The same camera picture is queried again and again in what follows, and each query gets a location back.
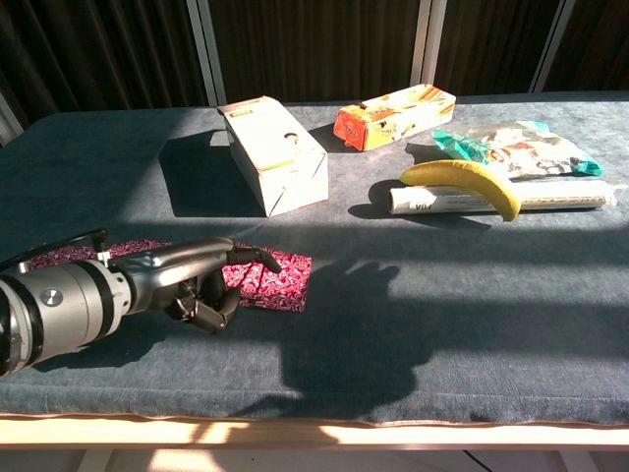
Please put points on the white cardboard box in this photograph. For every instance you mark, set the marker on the white cardboard box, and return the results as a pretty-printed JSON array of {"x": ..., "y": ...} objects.
[{"x": 275, "y": 157}]

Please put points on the dark curtain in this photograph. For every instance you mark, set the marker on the dark curtain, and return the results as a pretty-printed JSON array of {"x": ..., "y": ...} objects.
[{"x": 314, "y": 46}]

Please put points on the teal plastic snack bag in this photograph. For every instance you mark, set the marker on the teal plastic snack bag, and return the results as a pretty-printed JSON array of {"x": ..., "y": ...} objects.
[{"x": 516, "y": 150}]

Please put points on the orange snack box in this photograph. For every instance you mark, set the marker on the orange snack box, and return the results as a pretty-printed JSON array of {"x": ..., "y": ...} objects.
[{"x": 393, "y": 118}]

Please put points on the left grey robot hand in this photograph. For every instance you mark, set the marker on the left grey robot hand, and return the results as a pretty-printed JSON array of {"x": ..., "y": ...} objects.
[{"x": 177, "y": 268}]

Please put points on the grey metal frame post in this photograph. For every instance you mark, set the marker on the grey metal frame post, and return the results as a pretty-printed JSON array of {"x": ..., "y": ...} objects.
[
  {"x": 553, "y": 44},
  {"x": 425, "y": 41},
  {"x": 206, "y": 49},
  {"x": 9, "y": 120}
]

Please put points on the yellow banana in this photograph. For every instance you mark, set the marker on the yellow banana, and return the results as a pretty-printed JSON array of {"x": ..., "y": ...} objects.
[{"x": 467, "y": 179}]

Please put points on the white paper roll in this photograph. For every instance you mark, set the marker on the white paper roll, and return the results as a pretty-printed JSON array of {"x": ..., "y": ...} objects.
[{"x": 540, "y": 196}]

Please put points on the blue-grey table cloth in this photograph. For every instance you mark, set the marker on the blue-grey table cloth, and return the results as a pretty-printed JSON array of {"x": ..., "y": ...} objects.
[{"x": 373, "y": 275}]

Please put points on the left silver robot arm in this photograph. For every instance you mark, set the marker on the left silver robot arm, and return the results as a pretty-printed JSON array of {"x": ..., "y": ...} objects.
[{"x": 64, "y": 307}]

